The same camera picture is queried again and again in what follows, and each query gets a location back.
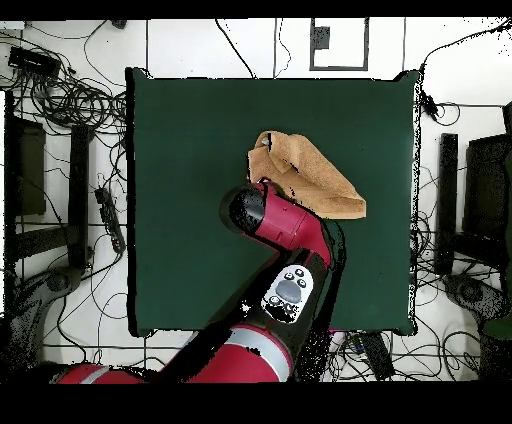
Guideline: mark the tan terry towel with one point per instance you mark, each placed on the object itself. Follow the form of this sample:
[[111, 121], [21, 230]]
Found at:
[[320, 188]]

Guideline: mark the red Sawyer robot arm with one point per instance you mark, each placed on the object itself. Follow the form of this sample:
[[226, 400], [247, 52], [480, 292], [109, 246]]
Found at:
[[288, 224]]

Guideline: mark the black flat box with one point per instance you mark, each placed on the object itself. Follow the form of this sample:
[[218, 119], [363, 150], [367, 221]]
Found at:
[[378, 356]]

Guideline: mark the dark green table cloth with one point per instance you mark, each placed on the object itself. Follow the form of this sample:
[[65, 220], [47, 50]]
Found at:
[[180, 240]]

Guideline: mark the black power strip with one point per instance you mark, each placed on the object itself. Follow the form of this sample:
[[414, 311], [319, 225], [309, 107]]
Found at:
[[110, 220]]

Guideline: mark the black power adapter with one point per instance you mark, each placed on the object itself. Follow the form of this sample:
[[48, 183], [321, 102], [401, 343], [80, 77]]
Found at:
[[430, 104]]

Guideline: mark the grey stand foot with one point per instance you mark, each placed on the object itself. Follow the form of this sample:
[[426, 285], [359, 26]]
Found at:
[[468, 292], [60, 280]]

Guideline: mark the dark green cloth piece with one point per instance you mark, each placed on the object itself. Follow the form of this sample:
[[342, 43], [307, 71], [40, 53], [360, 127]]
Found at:
[[498, 328]]

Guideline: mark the black box device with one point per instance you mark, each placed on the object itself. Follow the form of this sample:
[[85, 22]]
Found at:
[[34, 62]]

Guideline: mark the black frame stand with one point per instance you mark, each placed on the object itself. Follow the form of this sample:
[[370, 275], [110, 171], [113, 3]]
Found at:
[[78, 200], [447, 200]]

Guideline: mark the grey square floor frame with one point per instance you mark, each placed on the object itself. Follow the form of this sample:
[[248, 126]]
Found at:
[[320, 38]]

